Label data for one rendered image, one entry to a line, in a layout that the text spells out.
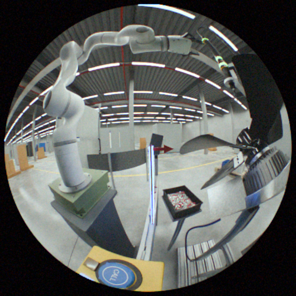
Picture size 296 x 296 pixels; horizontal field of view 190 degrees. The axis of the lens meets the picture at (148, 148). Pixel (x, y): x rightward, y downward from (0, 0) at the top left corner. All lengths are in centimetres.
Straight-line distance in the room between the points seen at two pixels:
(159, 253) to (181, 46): 163
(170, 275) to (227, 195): 104
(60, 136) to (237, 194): 66
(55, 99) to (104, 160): 160
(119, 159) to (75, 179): 149
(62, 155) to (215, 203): 59
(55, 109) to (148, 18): 470
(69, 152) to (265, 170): 65
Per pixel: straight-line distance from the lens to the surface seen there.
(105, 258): 15
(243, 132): 45
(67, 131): 38
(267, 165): 34
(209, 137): 17
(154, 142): 81
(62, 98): 38
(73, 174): 40
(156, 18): 485
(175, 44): 48
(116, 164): 184
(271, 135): 60
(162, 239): 132
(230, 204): 37
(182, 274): 116
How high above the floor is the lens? 121
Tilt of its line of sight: 7 degrees down
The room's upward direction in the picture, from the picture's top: 2 degrees counter-clockwise
